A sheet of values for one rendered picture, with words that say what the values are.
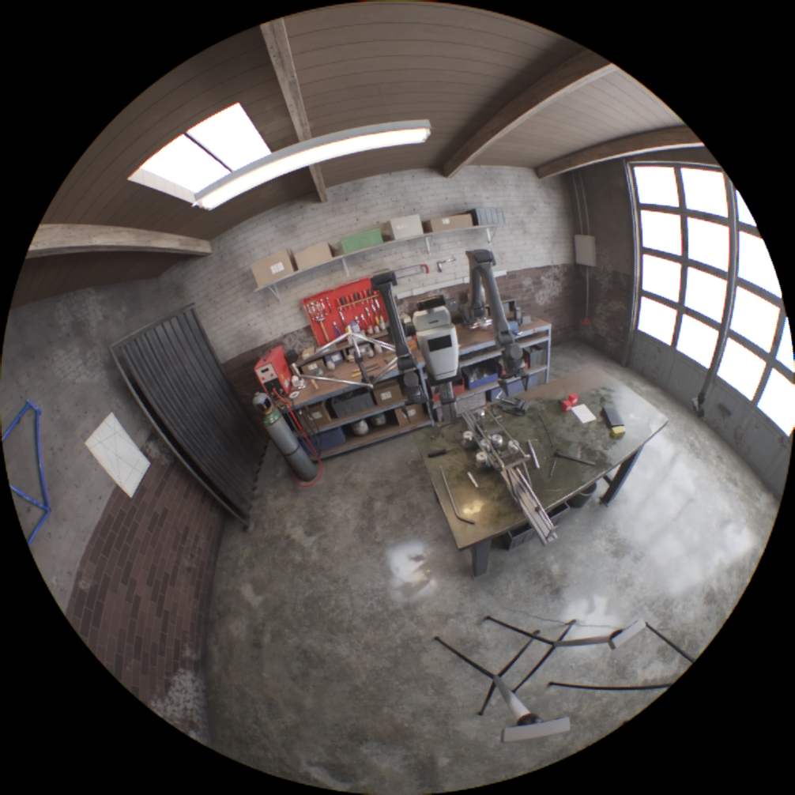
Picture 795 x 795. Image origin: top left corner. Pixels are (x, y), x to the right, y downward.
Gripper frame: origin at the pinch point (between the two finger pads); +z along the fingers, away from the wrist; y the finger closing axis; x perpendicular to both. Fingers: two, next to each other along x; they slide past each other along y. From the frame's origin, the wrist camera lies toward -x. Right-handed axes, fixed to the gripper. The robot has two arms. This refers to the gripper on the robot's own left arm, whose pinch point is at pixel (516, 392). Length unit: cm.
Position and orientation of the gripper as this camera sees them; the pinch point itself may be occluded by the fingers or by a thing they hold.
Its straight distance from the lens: 119.4
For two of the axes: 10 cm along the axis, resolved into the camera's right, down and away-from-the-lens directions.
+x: 0.4, -0.7, 10.0
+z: 2.6, 9.6, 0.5
